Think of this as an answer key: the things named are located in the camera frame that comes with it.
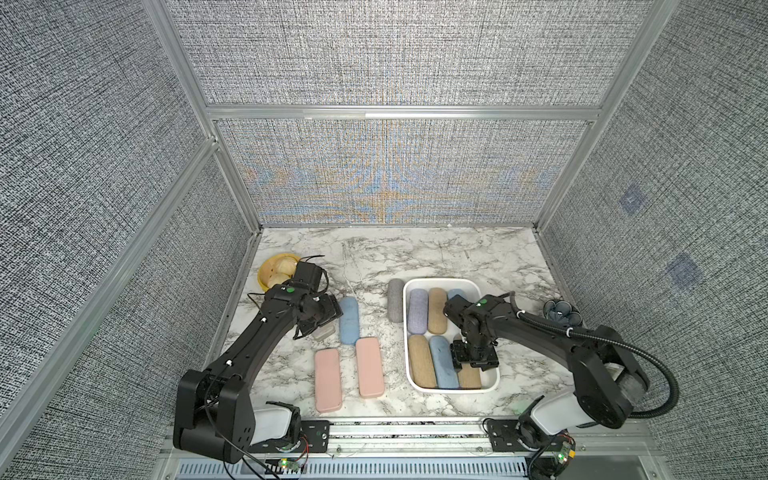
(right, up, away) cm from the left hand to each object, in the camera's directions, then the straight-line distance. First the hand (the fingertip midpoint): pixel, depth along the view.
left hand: (336, 313), depth 84 cm
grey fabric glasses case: (+17, +2, +11) cm, 20 cm away
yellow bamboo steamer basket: (-24, +12, +19) cm, 33 cm away
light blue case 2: (+29, -13, -2) cm, 32 cm away
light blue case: (+37, +4, +14) cm, 40 cm away
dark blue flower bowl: (+68, -1, +9) cm, 69 cm away
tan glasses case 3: (+36, -16, -3) cm, 40 cm away
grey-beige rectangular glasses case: (-5, -6, +4) cm, 9 cm away
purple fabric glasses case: (+24, 0, +9) cm, 26 cm away
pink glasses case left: (-2, -21, -5) cm, 22 cm away
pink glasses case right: (+9, -14, 0) cm, 17 cm away
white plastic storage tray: (+41, +6, +11) cm, 43 cm away
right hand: (+36, -13, -2) cm, 38 cm away
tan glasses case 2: (+23, -13, -2) cm, 27 cm away
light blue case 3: (+3, -4, +7) cm, 8 cm away
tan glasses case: (+29, -4, +6) cm, 30 cm away
